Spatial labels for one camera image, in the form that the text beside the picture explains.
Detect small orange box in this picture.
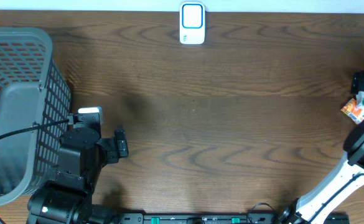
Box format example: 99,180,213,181
341,98,364,124

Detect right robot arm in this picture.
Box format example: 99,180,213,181
272,119,364,223

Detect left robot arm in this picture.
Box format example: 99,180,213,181
27,128,129,224

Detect white barcode scanner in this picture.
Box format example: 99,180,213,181
179,2,205,45

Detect grey plastic mesh basket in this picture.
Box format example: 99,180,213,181
0,27,72,206

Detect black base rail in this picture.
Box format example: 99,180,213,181
118,213,275,224

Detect black right camera cable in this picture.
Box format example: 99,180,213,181
246,172,364,224

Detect black camera cable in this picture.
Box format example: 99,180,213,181
246,172,364,224
0,119,70,224

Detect black left camera cable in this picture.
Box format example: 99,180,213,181
0,119,70,224

